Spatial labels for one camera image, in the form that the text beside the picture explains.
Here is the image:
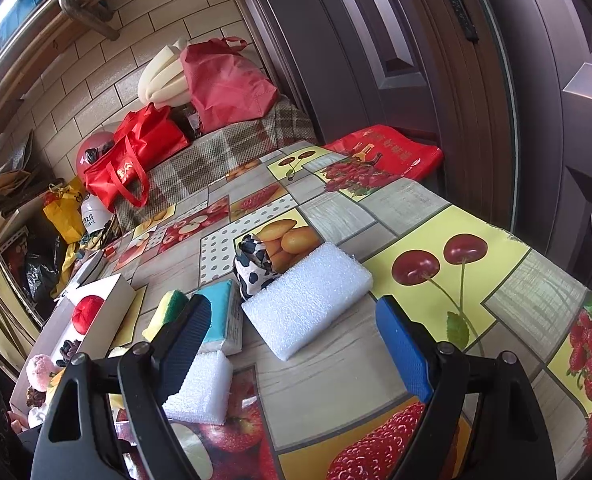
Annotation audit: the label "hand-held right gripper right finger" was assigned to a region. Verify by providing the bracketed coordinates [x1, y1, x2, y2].
[375, 295, 556, 480]

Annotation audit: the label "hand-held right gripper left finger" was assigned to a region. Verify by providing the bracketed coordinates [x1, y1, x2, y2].
[30, 294, 213, 480]

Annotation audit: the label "white cloth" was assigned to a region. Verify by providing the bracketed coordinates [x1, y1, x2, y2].
[163, 350, 234, 426]

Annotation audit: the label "yellow sponge with green pad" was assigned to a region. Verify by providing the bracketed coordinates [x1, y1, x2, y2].
[142, 290, 191, 343]

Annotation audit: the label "teal white carton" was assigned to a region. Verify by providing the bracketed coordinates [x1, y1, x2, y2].
[196, 280, 244, 356]

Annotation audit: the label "pink plush toy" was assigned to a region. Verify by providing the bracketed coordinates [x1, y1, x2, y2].
[26, 354, 64, 391]

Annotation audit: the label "white tray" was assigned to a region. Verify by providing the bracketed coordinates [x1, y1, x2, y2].
[8, 274, 138, 411]

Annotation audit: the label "cow print pouch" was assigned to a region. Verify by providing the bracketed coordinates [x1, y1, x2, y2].
[233, 234, 281, 303]

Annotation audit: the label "red ball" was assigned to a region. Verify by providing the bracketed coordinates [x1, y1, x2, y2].
[72, 295, 106, 333]

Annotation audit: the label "large white foam block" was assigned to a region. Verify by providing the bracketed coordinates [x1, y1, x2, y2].
[241, 242, 374, 361]

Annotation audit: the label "yellow curtain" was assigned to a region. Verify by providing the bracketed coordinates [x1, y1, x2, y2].
[0, 260, 42, 361]

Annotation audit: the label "fruit print tablecloth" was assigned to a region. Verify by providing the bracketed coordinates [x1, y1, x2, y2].
[76, 140, 592, 480]

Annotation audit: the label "yellow cloth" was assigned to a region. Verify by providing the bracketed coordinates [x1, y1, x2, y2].
[51, 240, 84, 296]

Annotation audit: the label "black plastic bag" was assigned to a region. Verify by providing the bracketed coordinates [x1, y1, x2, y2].
[23, 235, 62, 301]

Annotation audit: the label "white helmet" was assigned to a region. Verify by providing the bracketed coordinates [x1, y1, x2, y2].
[80, 195, 116, 235]

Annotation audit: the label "yellow bag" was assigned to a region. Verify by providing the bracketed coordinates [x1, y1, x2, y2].
[42, 180, 88, 243]

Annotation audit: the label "plaid covered bench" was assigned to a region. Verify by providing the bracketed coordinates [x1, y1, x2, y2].
[113, 95, 321, 231]

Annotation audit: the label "flat red printed bag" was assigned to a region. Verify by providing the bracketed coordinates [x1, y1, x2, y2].
[323, 124, 444, 183]

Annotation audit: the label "red tote bag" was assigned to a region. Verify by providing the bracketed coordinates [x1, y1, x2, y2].
[83, 104, 193, 211]

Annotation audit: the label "pink helmet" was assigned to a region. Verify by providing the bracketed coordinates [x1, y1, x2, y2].
[76, 130, 127, 191]

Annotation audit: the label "brown cardboard pile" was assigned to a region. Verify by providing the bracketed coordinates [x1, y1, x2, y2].
[0, 132, 37, 221]

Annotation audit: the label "pink-red nonwoven bag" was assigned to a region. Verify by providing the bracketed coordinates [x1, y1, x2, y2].
[178, 36, 279, 133]

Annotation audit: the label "cream foam rolls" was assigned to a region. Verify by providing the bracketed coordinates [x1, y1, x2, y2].
[138, 36, 193, 110]

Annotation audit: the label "brown panelled door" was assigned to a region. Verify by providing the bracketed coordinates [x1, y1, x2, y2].
[216, 0, 516, 231]

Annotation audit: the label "bundle of bamboo poles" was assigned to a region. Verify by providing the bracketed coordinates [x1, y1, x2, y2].
[0, 0, 112, 126]

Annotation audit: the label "metal wall pipe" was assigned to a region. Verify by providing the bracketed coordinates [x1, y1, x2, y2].
[56, 0, 122, 41]

